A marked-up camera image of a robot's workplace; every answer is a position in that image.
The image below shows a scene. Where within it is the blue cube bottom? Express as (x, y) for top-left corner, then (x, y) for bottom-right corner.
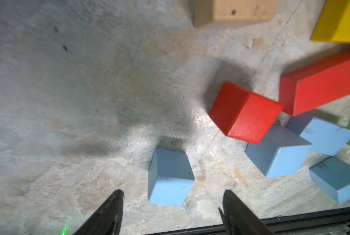
(309, 156), (350, 203)

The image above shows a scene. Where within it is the red long block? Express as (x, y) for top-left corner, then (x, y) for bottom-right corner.
(279, 50), (350, 116)

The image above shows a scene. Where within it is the red cube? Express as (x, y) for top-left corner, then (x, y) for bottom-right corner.
(209, 81), (284, 144)

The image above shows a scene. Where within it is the blue cube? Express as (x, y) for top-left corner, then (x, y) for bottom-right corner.
(245, 125), (312, 177)
(309, 156), (350, 203)
(147, 148), (195, 207)

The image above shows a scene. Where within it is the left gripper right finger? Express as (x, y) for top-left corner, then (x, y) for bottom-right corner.
(219, 190), (274, 235)

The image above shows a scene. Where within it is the wooden block left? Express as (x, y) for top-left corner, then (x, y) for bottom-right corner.
(194, 0), (279, 28)

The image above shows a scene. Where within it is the blue long block lower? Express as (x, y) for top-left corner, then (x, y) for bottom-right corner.
(285, 113), (350, 156)

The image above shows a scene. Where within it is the yellow long block left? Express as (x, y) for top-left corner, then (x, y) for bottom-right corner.
(311, 0), (350, 43)

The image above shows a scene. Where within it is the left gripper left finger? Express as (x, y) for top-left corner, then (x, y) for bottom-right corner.
(74, 190), (124, 235)

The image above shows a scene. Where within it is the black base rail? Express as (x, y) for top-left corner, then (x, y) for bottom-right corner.
(145, 205), (350, 235)

